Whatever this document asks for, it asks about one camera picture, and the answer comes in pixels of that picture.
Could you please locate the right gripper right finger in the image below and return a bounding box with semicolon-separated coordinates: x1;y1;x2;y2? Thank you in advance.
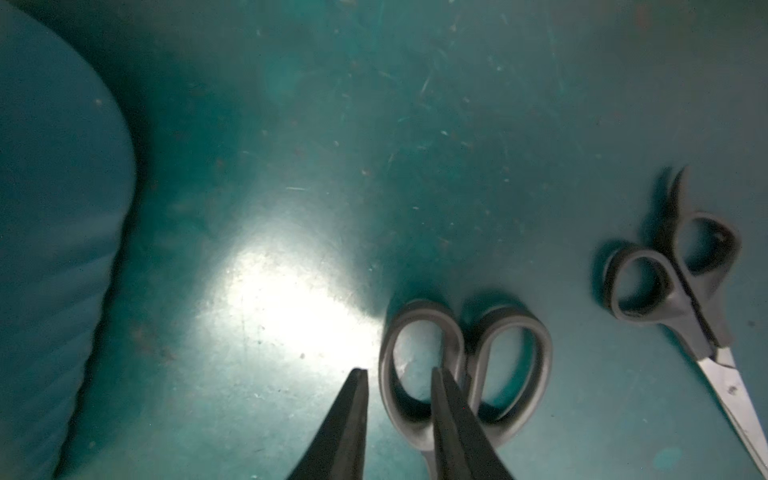
431;367;513;480

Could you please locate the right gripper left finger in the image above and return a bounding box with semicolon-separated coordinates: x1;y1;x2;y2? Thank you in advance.
288;368;369;480

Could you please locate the black scissors small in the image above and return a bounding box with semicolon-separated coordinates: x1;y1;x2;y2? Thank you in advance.
601;167;768;478

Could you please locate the blue plastic storage box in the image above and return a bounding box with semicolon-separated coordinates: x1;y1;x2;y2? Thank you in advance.
1;2;136;479

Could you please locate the green table mat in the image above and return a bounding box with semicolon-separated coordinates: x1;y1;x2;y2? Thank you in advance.
20;1;767;479

